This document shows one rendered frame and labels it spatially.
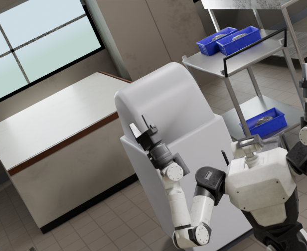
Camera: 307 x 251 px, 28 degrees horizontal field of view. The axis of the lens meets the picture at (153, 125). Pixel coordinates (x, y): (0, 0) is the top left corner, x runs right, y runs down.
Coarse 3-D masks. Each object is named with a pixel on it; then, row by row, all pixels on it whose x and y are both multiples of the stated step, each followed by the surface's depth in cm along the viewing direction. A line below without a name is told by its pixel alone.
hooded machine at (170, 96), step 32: (128, 96) 431; (160, 96) 430; (192, 96) 436; (128, 128) 457; (160, 128) 430; (192, 128) 436; (224, 128) 441; (192, 160) 436; (224, 160) 445; (160, 192) 448; (192, 192) 441; (160, 224) 509; (224, 224) 455
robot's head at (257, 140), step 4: (248, 136) 247; (252, 136) 247; (256, 136) 246; (240, 140) 248; (244, 140) 248; (256, 140) 245; (260, 140) 247; (240, 144) 247; (244, 144) 246; (248, 144) 246; (256, 144) 246; (260, 144) 246; (260, 148) 247
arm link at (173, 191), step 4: (164, 184) 251; (168, 184) 251; (172, 184) 251; (176, 184) 251; (164, 188) 250; (168, 188) 251; (172, 188) 251; (176, 188) 251; (180, 188) 251; (168, 192) 249; (172, 192) 250; (176, 192) 250; (180, 192) 249; (168, 196) 246; (172, 196) 244; (176, 196) 244; (180, 196) 244; (184, 196) 246; (172, 200) 244
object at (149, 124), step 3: (144, 114) 245; (144, 117) 245; (147, 117) 245; (144, 120) 245; (147, 120) 245; (150, 120) 245; (147, 123) 244; (150, 123) 245; (147, 126) 244; (150, 126) 244
